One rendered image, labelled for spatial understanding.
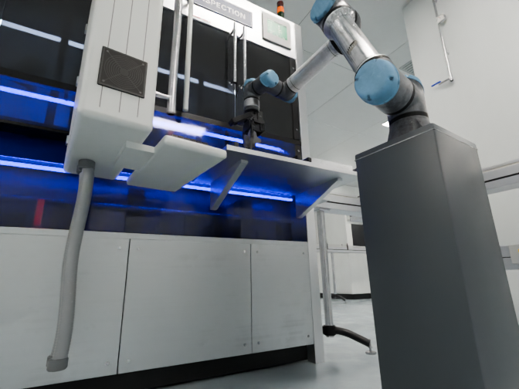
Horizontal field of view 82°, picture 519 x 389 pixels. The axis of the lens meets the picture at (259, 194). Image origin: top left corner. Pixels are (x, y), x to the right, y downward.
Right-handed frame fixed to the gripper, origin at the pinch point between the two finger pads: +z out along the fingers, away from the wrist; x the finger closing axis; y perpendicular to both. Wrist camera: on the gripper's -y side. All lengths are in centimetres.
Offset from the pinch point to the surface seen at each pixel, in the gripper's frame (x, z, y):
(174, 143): -33, 20, -40
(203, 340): 19, 82, -12
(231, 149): -20.1, 11.8, -17.0
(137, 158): -18, 20, -48
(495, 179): -43, 10, 122
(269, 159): -18.9, 12.2, -0.4
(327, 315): 34, 79, 70
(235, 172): -8.1, 15.8, -10.0
